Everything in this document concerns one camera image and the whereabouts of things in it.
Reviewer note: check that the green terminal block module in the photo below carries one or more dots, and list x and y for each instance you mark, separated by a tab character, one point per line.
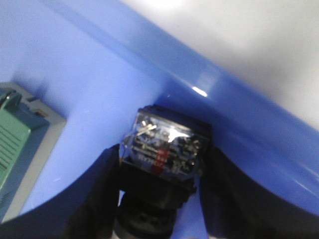
29	130

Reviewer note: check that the red emergency stop button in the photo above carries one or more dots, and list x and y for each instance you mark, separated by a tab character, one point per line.
161	158

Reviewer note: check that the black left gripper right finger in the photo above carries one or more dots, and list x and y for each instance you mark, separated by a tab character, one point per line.
236	207

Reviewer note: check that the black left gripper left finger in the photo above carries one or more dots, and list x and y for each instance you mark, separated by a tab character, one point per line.
95	217

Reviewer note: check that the blue plastic tray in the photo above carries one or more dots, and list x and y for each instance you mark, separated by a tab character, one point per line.
250	68

